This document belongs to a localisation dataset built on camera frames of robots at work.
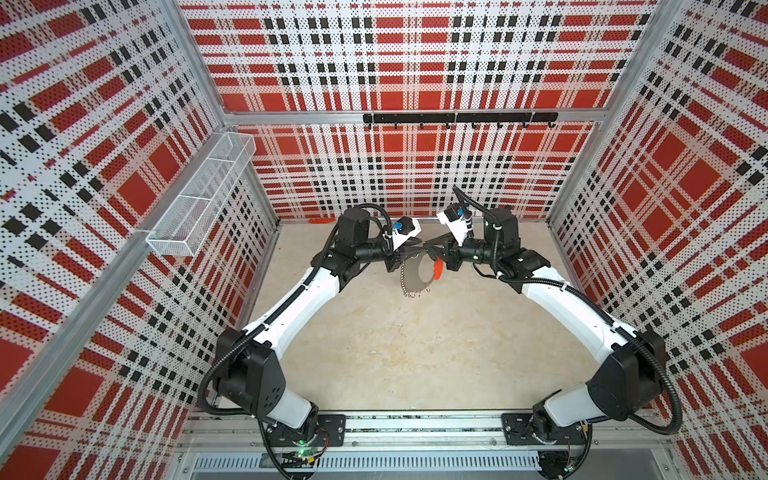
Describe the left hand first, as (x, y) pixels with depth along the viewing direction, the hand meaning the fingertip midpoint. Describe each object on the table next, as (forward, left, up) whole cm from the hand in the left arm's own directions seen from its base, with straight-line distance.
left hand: (418, 245), depth 75 cm
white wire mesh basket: (+16, +71, -7) cm, 74 cm away
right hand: (-1, -2, +1) cm, 3 cm away
